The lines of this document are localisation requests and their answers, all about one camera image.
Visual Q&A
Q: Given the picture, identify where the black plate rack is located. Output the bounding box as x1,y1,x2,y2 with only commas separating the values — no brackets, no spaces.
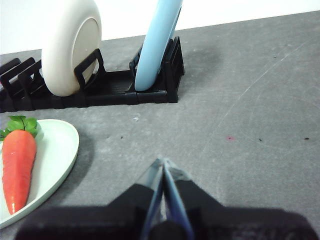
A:
0,36,186,113

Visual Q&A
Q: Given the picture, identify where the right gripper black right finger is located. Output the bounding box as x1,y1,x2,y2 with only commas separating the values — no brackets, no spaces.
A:
163,158,318,240

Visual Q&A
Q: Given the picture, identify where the orange carrot with green leaves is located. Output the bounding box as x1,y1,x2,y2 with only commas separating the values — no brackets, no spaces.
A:
0,115,39,215

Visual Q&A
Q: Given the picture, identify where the beige plate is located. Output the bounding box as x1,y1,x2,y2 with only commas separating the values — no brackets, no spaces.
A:
41,0,103,97

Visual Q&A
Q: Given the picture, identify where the green plate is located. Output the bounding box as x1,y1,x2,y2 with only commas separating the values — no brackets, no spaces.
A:
0,118,80,229

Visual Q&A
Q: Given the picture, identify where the blue plate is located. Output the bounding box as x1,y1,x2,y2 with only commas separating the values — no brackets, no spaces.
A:
134,0,183,92

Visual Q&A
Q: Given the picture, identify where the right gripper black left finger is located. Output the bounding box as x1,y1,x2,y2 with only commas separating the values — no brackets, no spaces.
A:
14,158,165,240

